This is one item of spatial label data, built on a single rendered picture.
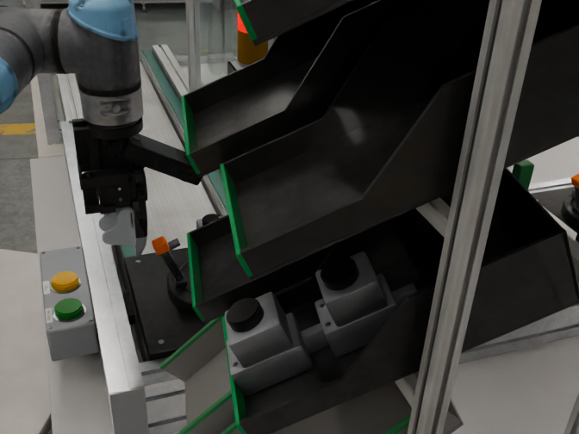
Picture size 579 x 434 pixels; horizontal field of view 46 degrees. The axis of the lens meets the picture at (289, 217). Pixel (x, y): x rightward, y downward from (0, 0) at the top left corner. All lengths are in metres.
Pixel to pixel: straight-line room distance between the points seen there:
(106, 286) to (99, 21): 0.46
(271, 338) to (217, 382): 0.29
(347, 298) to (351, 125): 0.14
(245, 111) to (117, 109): 0.25
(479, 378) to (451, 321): 0.66
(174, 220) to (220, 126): 0.71
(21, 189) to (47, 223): 1.97
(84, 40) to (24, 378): 0.54
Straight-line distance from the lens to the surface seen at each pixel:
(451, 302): 0.47
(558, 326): 1.24
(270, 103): 0.64
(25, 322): 1.24
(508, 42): 0.39
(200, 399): 0.85
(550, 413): 1.13
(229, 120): 0.65
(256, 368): 0.58
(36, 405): 1.09
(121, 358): 1.00
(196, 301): 0.67
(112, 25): 0.83
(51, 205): 1.55
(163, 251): 1.01
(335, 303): 0.55
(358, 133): 0.56
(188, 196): 1.42
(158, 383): 0.95
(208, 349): 0.86
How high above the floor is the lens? 1.63
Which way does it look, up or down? 32 degrees down
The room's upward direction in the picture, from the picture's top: 3 degrees clockwise
